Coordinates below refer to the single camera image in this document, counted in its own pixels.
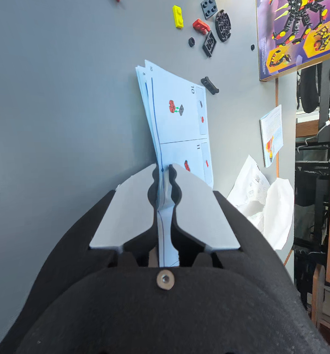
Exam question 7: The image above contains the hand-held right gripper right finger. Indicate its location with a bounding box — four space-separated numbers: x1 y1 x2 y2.
169 163 241 255

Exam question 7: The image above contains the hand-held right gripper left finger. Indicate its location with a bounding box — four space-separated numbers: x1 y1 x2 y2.
89 163 159 254

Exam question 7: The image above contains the light blue instruction booklet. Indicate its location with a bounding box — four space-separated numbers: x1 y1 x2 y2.
135 59 214 267

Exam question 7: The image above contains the torn white paper bag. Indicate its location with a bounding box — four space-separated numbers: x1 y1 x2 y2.
227 155 295 251

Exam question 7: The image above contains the small folded leaflet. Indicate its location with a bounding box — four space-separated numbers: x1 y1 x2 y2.
260 105 283 168

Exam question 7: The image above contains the black office chair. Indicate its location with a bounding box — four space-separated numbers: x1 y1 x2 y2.
293 147 330 249

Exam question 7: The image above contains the black toy clip piece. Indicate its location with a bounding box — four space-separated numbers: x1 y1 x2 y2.
201 77 219 95

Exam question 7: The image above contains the black backpack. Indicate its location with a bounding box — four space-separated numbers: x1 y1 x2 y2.
296 63 321 114

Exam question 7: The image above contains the black square toy plate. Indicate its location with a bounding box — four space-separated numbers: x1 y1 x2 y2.
202 30 217 58
201 0 218 20

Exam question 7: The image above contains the small red toy piece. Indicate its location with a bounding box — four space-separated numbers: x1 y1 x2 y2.
193 19 210 34

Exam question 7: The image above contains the round black toy plate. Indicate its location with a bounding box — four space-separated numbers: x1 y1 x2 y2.
215 10 232 42

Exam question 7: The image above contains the small yellow toy plate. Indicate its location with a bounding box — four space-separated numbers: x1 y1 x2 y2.
173 6 184 28

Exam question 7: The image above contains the purple yellow toy set box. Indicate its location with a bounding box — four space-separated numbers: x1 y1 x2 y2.
256 0 330 81

